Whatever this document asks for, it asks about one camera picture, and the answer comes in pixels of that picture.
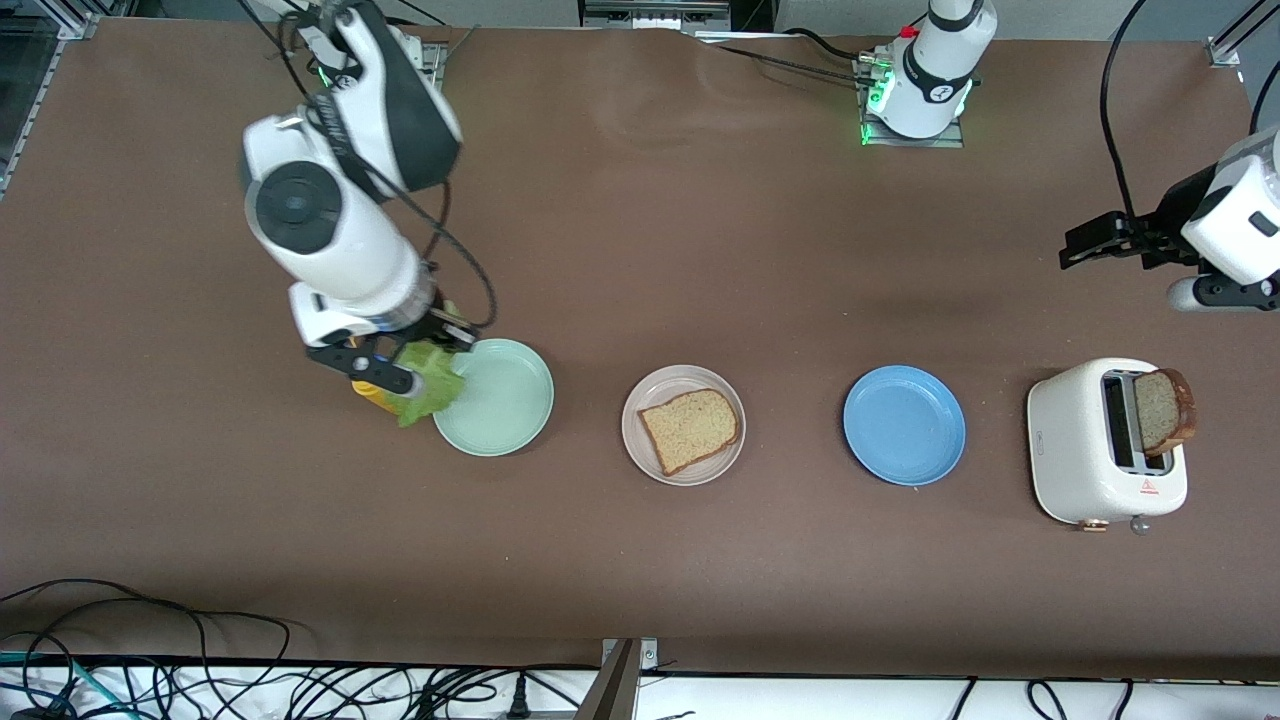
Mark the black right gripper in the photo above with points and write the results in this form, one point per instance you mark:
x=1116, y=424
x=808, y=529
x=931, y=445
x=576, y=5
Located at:
x=441, y=325

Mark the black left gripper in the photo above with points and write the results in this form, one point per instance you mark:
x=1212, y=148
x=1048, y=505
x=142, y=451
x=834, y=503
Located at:
x=1172, y=222

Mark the green lettuce leaf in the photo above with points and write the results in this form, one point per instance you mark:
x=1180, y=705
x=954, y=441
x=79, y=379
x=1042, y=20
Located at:
x=430, y=390

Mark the yellow squeeze bottle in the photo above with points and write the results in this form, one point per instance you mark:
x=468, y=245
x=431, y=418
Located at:
x=375, y=400

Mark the dark crust bread slice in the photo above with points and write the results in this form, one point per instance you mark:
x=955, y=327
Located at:
x=1160, y=410

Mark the light crust bread slice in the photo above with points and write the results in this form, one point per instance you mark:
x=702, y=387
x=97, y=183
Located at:
x=690, y=430

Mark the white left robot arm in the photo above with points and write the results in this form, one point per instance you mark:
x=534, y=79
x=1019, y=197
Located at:
x=940, y=70

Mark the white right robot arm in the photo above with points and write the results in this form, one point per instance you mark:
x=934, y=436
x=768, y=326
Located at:
x=330, y=240

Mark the mint green plate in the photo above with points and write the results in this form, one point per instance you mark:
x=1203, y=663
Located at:
x=505, y=400

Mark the beige plate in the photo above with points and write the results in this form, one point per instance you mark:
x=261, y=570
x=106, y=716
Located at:
x=715, y=465

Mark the blue plate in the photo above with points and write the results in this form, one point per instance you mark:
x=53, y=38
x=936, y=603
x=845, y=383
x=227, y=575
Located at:
x=904, y=425

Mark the white toaster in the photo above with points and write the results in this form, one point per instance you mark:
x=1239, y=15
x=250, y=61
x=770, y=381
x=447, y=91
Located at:
x=1070, y=450

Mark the short aluminium profile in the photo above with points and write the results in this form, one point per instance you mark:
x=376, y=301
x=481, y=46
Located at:
x=1225, y=50

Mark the black power plug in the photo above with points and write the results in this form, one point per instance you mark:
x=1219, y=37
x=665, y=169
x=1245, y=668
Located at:
x=517, y=700

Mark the white side bench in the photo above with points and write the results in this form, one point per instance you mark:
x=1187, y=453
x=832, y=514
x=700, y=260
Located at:
x=800, y=700

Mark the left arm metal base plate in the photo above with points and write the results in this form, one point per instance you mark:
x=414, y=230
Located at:
x=940, y=142

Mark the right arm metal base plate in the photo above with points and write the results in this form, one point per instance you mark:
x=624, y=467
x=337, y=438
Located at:
x=437, y=55

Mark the grey metal frame bar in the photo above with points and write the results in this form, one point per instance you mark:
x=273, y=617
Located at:
x=655, y=15

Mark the aluminium camera post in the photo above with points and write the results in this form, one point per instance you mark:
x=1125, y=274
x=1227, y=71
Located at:
x=615, y=690

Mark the aluminium frame with glass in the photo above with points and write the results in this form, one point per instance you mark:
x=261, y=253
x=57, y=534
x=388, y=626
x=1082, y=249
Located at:
x=40, y=105

